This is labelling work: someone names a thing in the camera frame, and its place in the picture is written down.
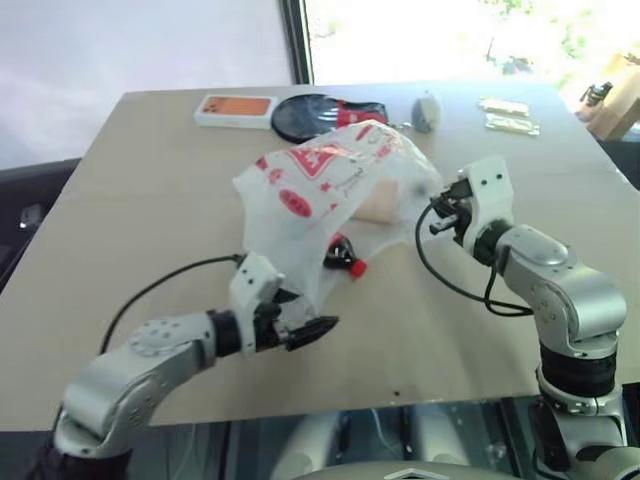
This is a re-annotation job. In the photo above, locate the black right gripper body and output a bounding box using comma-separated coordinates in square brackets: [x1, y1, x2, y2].
[439, 178, 479, 247]

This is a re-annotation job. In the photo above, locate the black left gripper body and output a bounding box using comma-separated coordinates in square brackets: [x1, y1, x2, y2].
[252, 300, 301, 352]

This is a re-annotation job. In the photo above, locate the white red-printed plastic bag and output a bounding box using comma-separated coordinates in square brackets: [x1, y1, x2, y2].
[231, 119, 444, 322]

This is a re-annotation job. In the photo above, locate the black bottle with red cap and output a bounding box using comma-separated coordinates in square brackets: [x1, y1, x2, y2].
[322, 232, 369, 278]

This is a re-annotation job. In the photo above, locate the clear yellow snack packet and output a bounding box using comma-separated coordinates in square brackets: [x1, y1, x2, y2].
[478, 96, 530, 116]
[484, 112, 542, 136]

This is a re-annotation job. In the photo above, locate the red black packet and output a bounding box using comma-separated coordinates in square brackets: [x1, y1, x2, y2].
[333, 98, 391, 129]

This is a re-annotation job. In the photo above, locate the silver robot torso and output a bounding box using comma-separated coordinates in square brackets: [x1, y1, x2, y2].
[269, 404, 531, 480]

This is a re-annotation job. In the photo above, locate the black round disc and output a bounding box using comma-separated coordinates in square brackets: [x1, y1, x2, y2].
[270, 94, 346, 144]

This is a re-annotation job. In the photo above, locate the small black device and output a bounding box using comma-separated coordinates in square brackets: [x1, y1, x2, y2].
[579, 79, 614, 107]

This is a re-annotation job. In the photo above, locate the white orange phone box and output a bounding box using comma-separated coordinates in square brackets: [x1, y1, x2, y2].
[193, 94, 281, 130]

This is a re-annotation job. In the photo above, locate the brown cardboard box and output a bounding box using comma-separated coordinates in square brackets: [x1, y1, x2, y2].
[574, 52, 640, 141]

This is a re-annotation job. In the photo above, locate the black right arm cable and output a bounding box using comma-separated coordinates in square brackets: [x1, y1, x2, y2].
[415, 198, 535, 317]

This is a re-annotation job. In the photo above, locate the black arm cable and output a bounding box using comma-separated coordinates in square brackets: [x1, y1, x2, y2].
[415, 198, 535, 317]
[99, 254, 247, 354]

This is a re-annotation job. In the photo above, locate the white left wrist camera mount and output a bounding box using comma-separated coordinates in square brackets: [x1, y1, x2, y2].
[229, 252, 286, 357]

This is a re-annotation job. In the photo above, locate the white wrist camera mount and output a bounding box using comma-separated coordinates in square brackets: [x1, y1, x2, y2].
[229, 252, 286, 357]
[456, 155, 516, 251]

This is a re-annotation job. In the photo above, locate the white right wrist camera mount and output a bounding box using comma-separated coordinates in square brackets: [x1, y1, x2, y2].
[456, 155, 516, 251]

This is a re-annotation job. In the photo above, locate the grey plush keychain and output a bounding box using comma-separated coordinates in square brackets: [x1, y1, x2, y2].
[397, 90, 443, 134]

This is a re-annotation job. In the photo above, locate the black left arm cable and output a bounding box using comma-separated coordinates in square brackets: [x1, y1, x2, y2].
[99, 254, 247, 354]

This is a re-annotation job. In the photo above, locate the dark window frame post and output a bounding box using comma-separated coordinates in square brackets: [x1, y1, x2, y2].
[278, 0, 316, 87]

